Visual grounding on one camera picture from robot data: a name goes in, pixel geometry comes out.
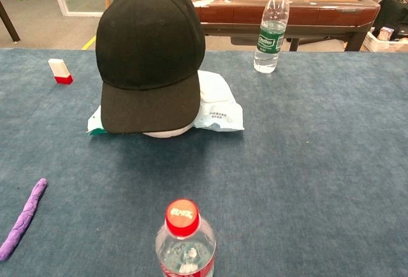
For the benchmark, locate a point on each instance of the white foam mannequin head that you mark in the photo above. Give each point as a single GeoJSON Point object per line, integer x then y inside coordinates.
{"type": "Point", "coordinates": [165, 133]}

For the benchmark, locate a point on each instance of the green wet wipes pack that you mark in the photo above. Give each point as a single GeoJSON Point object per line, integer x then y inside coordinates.
{"type": "Point", "coordinates": [95, 124]}

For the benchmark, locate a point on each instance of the small purple white carton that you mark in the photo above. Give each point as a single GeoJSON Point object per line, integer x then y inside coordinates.
{"type": "Point", "coordinates": [385, 32]}

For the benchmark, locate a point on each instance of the white plastic basket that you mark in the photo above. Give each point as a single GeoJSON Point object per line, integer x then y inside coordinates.
{"type": "Point", "coordinates": [382, 45]}

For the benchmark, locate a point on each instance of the dark table leg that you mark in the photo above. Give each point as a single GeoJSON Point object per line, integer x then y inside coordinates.
{"type": "Point", "coordinates": [9, 23]}

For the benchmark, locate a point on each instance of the black baseball cap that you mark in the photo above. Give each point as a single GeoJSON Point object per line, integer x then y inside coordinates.
{"type": "Point", "coordinates": [150, 50]}

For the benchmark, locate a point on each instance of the black bag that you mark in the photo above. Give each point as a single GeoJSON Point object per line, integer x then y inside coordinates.
{"type": "Point", "coordinates": [393, 12]}

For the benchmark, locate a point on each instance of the red cap water bottle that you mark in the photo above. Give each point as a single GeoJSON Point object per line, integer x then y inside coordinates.
{"type": "Point", "coordinates": [183, 251]}

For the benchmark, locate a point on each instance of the green label water bottle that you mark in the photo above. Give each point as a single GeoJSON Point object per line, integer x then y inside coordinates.
{"type": "Point", "coordinates": [271, 41]}

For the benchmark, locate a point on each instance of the brown mahjong table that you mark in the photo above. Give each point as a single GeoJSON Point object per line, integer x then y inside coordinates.
{"type": "Point", "coordinates": [303, 15]}

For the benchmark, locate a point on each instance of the purple clay stick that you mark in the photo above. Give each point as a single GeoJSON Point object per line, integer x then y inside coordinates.
{"type": "Point", "coordinates": [27, 216]}

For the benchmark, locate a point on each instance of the blue table cloth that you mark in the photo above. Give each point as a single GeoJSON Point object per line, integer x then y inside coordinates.
{"type": "Point", "coordinates": [318, 162]}

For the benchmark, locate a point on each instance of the blue wet wipes pack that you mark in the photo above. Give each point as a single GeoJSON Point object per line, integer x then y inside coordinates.
{"type": "Point", "coordinates": [220, 111]}

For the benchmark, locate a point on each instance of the white and red small box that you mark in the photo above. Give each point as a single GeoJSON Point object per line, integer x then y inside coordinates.
{"type": "Point", "coordinates": [59, 68]}

